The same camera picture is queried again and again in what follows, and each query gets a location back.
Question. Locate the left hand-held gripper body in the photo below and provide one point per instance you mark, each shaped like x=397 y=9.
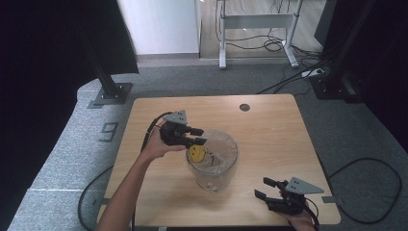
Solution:
x=174 y=133

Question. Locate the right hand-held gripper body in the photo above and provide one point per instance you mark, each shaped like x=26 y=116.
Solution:
x=290 y=202

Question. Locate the clear plastic bag yellow print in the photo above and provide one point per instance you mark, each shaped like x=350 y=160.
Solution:
x=196 y=153

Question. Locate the clear glass jar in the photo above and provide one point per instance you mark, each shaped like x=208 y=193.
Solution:
x=211 y=181

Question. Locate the person's left hand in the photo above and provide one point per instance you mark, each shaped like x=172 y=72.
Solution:
x=155 y=147

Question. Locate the person's right hand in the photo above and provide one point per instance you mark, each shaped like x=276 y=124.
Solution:
x=303 y=223

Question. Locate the dark tape floor mark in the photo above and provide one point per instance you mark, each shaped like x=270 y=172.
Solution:
x=106 y=140

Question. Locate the black metal stand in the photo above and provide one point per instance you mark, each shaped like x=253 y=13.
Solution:
x=110 y=93
x=330 y=88

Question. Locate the white partition panel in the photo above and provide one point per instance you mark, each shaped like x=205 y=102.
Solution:
x=160 y=25

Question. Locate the white power strip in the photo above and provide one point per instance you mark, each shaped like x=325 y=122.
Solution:
x=312 y=72

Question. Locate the dark curtain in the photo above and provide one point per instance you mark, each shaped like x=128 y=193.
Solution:
x=38 y=64
x=385 y=64

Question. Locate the white desk frame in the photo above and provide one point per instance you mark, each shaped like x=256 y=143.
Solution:
x=256 y=20

